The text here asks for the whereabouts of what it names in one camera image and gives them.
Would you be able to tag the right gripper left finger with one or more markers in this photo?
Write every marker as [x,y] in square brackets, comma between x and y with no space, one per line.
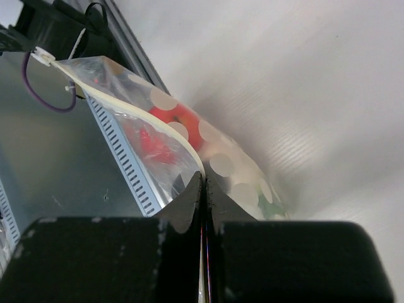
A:
[111,259]

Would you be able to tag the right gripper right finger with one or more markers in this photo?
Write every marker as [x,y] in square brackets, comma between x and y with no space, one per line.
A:
[288,261]

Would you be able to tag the clear zip top bag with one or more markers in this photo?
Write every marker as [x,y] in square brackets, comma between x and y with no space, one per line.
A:
[128,97]

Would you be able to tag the red tomato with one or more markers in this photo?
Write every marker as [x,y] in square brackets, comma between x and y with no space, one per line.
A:
[180,118]

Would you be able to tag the white daikon radish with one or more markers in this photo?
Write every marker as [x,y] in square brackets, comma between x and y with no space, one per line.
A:
[271,208]

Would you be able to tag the white slotted cable duct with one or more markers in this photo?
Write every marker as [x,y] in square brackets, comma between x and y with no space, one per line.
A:
[141,185]

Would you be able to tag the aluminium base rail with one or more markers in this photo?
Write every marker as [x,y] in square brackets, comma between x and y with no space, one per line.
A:
[130,47]

